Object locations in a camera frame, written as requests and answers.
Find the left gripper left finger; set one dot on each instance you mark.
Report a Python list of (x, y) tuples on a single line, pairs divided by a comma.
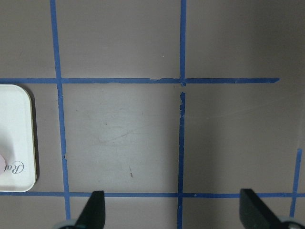
[(93, 214)]

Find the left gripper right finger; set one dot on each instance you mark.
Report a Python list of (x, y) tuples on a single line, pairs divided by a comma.
[(254, 213)]

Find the pink plastic cup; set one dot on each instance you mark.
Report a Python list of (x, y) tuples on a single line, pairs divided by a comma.
[(2, 164)]

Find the cream plastic tray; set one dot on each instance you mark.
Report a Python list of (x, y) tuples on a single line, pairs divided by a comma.
[(17, 146)]

